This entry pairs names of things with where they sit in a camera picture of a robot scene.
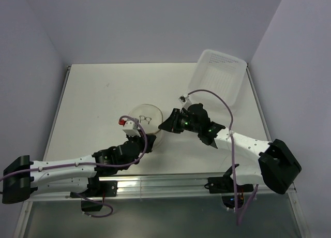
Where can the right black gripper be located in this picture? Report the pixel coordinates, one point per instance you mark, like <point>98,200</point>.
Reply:
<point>169,124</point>

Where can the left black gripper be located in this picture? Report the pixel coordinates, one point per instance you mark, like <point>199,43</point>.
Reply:
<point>150,139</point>

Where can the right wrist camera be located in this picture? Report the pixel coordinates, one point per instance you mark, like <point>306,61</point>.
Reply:
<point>185,101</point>

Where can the aluminium mounting rail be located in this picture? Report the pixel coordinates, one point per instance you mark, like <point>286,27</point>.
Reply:
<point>132,187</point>

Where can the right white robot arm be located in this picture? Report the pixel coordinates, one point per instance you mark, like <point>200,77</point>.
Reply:
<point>274,164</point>

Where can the white plastic tray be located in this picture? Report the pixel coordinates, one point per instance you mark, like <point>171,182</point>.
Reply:
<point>220,73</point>

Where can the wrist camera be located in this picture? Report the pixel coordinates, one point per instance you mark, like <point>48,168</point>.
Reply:
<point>129,127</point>
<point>185,101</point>

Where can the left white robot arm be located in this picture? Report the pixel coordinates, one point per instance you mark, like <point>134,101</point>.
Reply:
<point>24,178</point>

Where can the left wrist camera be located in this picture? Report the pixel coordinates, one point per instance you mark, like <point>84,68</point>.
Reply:
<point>129,127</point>

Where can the white mesh laundry bag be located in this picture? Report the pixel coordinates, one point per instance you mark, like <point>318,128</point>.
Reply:
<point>149,117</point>

